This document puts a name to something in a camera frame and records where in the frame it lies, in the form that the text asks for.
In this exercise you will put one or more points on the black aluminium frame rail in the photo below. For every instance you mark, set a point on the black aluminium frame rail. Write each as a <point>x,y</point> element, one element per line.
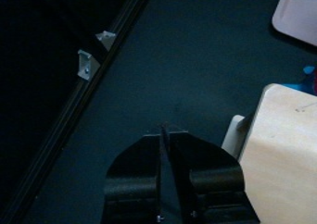
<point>77,110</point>

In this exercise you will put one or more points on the blue bowl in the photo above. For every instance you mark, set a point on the blue bowl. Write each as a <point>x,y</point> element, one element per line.
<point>303,82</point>

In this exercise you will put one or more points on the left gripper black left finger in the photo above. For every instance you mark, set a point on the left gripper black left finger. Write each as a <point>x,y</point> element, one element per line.
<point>131,178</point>

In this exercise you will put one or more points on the light wooden drawer cabinet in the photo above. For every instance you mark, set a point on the light wooden drawer cabinet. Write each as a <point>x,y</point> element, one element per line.
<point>285,159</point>

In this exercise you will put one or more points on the silver corner bracket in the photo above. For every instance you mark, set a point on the silver corner bracket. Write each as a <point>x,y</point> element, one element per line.
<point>87,65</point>
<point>107,39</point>

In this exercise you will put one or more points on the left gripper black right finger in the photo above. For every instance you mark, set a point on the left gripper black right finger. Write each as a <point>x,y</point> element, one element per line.
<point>214,184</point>

